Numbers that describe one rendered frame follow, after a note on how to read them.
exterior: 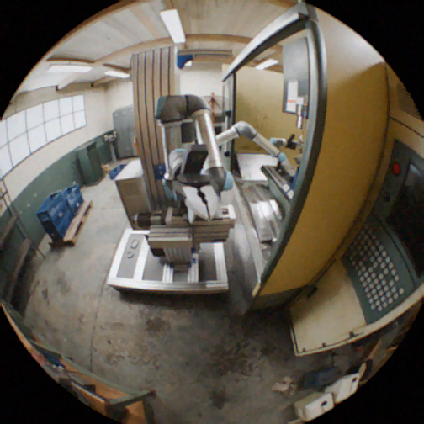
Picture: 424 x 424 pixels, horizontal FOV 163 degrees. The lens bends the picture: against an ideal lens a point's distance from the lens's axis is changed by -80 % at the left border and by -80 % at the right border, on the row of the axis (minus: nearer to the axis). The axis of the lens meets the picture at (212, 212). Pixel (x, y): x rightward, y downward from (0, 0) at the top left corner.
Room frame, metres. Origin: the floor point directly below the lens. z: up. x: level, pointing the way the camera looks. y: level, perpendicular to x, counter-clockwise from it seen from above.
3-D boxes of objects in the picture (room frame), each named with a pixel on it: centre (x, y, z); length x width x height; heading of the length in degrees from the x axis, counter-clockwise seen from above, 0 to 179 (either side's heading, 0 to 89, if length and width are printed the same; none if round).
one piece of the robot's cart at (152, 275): (1.01, 0.51, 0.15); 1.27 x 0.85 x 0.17; 94
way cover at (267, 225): (1.24, -0.50, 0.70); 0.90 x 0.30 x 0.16; 3
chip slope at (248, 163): (2.13, -0.85, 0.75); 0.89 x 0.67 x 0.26; 93
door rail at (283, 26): (1.42, -0.20, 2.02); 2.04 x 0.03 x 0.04; 3
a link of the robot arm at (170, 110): (0.75, 0.18, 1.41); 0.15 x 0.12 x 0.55; 108
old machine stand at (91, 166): (3.48, 3.40, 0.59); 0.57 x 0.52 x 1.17; 4
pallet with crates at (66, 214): (1.63, 2.83, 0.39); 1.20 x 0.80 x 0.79; 14
